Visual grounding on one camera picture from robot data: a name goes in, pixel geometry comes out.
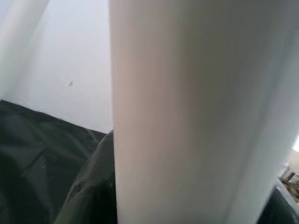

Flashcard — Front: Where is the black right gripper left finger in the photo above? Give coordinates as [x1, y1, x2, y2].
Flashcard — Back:
[53, 130, 117, 224]

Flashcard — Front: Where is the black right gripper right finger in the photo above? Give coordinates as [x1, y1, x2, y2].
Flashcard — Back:
[256, 185, 299, 224]

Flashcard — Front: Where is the white plastic table leg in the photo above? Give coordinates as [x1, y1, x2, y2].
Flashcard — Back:
[108, 0, 299, 224]
[0, 0, 50, 101]

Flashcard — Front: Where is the black cloth table cover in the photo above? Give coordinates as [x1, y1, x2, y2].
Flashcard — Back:
[0, 99, 117, 224]

